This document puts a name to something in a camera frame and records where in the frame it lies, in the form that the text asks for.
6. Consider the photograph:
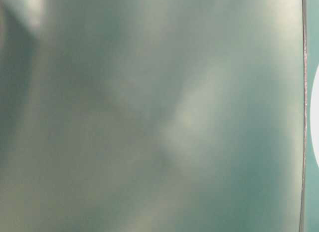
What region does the white round bowl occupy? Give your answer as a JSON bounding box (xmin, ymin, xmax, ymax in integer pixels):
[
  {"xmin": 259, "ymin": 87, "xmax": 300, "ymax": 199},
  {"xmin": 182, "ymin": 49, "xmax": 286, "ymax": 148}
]
[{"xmin": 310, "ymin": 67, "xmax": 319, "ymax": 165}]

